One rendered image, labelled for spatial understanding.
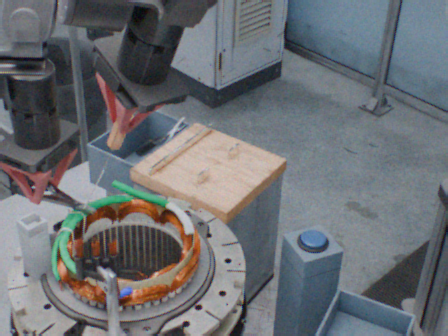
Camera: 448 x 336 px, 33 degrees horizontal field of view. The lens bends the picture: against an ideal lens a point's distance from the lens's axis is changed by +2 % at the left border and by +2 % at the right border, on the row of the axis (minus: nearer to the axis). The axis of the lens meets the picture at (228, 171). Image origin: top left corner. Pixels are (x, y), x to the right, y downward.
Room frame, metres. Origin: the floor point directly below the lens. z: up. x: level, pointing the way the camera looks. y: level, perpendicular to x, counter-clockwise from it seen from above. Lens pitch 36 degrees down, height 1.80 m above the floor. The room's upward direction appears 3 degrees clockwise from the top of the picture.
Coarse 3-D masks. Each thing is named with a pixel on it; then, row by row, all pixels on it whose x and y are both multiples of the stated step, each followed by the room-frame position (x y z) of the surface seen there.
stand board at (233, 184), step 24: (168, 144) 1.09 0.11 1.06; (216, 144) 1.10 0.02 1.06; (240, 144) 1.11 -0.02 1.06; (144, 168) 1.02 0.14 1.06; (168, 168) 1.02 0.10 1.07; (192, 168) 1.02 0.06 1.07; (216, 168) 1.03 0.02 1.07; (240, 168) 1.03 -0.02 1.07; (264, 168) 1.03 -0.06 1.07; (168, 192) 0.97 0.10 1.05; (192, 192) 0.96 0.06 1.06; (216, 192) 0.96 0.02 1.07; (240, 192) 0.96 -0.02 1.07; (216, 216) 0.92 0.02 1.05
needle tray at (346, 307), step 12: (336, 300) 0.73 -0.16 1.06; (348, 300) 0.74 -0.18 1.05; (360, 300) 0.74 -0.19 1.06; (372, 300) 0.73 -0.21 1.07; (336, 312) 0.74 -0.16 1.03; (348, 312) 0.74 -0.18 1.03; (360, 312) 0.74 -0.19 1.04; (372, 312) 0.73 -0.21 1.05; (384, 312) 0.72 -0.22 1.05; (396, 312) 0.72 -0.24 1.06; (324, 324) 0.69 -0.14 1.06; (336, 324) 0.72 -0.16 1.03; (348, 324) 0.72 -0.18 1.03; (360, 324) 0.73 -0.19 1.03; (372, 324) 0.73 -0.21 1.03; (384, 324) 0.72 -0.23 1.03; (396, 324) 0.72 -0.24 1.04; (408, 324) 0.71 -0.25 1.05
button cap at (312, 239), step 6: (306, 234) 0.89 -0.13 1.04; (312, 234) 0.89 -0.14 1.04; (318, 234) 0.89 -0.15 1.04; (300, 240) 0.88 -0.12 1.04; (306, 240) 0.87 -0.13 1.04; (312, 240) 0.87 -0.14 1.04; (318, 240) 0.88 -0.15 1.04; (324, 240) 0.88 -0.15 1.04; (306, 246) 0.87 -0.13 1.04; (312, 246) 0.86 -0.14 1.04; (318, 246) 0.86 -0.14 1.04; (324, 246) 0.87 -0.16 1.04
